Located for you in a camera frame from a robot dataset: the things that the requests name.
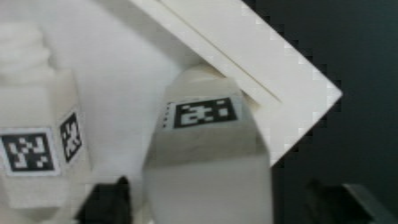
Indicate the white leg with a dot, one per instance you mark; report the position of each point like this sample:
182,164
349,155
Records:
207,167
43,151

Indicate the white leg on tabletop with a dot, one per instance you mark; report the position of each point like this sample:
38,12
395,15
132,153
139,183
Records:
43,151

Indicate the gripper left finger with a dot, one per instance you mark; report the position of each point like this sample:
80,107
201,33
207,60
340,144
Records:
107,205

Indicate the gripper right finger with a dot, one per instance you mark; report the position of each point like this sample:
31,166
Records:
343,204

